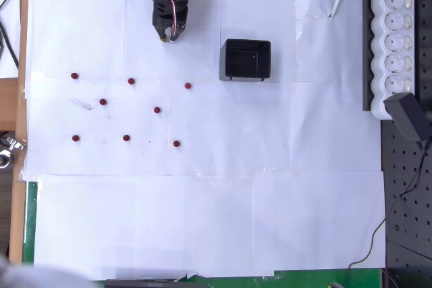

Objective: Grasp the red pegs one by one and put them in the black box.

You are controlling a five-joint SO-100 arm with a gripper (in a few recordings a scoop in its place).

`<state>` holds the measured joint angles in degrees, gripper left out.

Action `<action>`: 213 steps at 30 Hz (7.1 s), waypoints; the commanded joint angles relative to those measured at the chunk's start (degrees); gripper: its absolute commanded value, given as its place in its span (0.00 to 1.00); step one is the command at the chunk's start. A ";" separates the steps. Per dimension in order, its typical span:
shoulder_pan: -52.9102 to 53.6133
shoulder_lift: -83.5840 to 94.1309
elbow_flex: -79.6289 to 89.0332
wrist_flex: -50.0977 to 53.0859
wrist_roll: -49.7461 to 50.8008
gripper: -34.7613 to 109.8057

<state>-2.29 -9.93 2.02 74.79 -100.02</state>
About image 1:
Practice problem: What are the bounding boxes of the black square bin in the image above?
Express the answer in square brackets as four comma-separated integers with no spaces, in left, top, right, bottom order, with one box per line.
[219,38,272,82]

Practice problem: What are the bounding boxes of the brown wooden board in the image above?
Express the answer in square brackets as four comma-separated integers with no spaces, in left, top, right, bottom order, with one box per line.
[0,0,30,264]

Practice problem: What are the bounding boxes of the silver metal clamp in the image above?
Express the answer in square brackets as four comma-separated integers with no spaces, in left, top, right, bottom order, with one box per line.
[5,136,26,151]

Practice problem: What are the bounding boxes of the white paper table cover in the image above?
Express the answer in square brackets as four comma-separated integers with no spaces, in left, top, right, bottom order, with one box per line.
[22,0,387,282]

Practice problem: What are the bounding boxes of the white power strip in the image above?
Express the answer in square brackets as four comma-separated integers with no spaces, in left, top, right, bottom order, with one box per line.
[370,0,416,121]

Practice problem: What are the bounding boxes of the green cutting mat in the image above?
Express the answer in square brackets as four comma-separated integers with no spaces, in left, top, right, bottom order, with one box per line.
[22,181,385,288]

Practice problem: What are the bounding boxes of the dark ribbed panel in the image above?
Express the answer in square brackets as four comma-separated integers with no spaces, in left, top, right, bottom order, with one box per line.
[0,166,17,255]

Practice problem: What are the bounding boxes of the black power adapter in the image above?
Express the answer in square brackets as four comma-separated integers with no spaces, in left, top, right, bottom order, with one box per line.
[383,92,428,143]

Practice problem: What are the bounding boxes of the flat black device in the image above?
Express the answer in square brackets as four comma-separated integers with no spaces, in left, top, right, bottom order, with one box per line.
[103,279,207,288]

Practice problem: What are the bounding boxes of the blurred grey object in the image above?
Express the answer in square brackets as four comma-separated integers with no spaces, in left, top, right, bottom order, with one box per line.
[0,253,94,288]

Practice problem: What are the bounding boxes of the black pegboard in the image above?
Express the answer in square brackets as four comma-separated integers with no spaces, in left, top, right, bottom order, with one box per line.
[380,0,432,288]

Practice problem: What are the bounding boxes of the black shelf rail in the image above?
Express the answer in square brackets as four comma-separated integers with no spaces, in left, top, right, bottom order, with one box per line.
[362,0,375,112]

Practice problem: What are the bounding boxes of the thin black adapter cable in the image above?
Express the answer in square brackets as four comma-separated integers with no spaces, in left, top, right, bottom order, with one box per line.
[344,139,429,288]

